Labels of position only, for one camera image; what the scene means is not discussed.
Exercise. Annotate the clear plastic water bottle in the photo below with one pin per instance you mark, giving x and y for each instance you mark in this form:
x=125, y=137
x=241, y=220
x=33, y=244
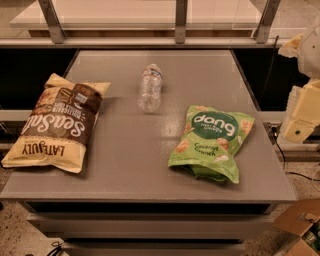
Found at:
x=149, y=98

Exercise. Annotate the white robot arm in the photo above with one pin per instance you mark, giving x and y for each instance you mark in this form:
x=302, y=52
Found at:
x=308, y=58

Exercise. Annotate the cardboard box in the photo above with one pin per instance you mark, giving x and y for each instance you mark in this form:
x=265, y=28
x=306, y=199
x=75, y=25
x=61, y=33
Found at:
x=301, y=222

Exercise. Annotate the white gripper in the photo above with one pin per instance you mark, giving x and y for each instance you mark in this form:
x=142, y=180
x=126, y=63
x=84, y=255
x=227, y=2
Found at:
x=310, y=55

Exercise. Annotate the metal shelf frame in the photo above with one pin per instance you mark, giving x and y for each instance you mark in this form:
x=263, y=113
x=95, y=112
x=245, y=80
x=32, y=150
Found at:
x=107, y=24

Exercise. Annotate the green Dang snack bag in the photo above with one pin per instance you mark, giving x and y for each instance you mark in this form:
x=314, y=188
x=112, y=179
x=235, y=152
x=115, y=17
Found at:
x=210, y=141

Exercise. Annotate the brown yellow chips bag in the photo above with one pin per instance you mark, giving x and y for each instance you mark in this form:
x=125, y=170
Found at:
x=59, y=127

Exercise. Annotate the grey table cabinet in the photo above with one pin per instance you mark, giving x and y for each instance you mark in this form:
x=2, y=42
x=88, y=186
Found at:
x=126, y=200

